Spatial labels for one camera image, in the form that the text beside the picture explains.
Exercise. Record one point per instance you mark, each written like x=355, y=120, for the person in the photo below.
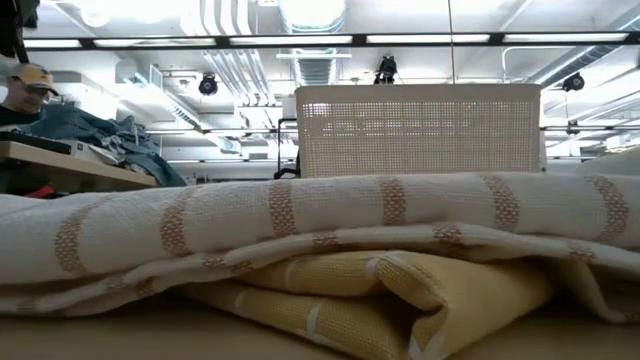
x=25, y=95

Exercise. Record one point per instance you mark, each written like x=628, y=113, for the blue cloth pile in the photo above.
x=100, y=130

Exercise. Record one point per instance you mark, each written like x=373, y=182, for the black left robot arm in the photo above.
x=12, y=25

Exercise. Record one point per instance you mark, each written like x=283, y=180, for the flat white box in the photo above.
x=90, y=150

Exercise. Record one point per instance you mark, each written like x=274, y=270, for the wooden side table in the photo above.
x=60, y=170

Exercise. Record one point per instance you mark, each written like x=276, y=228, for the black ceiling rail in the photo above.
x=360, y=39

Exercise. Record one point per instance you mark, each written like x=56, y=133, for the black ceiling camera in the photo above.
x=208, y=84
x=574, y=82
x=386, y=69

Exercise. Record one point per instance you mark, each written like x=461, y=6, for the black keypad device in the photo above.
x=30, y=141

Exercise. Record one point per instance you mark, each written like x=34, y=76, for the white towel with pink stripes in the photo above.
x=250, y=225

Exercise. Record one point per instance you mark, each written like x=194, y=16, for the white perforated plastic basket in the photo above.
x=420, y=130

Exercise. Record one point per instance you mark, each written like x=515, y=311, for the small red tool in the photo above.
x=42, y=192

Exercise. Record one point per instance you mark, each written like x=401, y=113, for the yellow checked towel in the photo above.
x=375, y=300

